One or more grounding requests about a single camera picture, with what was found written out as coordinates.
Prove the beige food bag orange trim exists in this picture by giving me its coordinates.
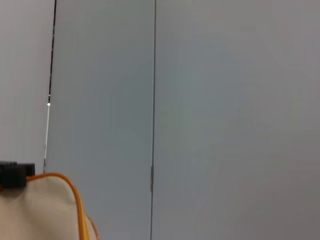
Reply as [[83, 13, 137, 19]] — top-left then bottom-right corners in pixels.
[[0, 172, 101, 240]]

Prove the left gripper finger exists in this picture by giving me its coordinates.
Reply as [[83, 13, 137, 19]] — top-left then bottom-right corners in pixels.
[[0, 161, 36, 176], [0, 165, 28, 190]]

